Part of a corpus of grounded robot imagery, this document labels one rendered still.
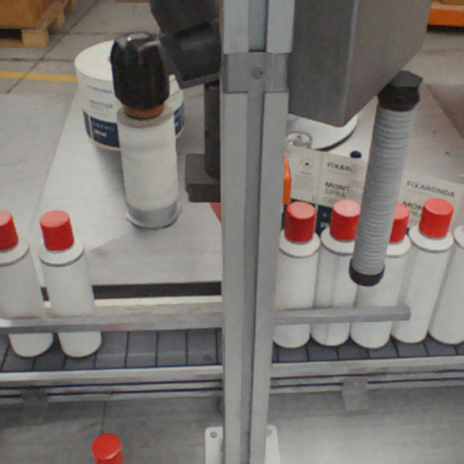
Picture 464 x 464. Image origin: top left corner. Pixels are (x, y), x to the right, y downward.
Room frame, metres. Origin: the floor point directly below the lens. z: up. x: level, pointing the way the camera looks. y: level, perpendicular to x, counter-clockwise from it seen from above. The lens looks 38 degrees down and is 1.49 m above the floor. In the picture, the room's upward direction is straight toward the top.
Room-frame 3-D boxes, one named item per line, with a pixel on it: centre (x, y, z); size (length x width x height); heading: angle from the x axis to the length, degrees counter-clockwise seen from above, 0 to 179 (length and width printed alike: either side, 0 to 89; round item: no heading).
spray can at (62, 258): (0.53, 0.19, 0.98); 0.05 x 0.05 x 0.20
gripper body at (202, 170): (0.60, 0.00, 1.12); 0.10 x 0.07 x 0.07; 92
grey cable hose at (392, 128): (0.45, -0.14, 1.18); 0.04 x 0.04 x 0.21
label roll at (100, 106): (1.11, 0.19, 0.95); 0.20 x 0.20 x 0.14
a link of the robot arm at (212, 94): (0.61, 0.00, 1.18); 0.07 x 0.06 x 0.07; 171
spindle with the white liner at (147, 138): (0.81, 0.12, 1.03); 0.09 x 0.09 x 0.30
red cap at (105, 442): (0.39, 0.14, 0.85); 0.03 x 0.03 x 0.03
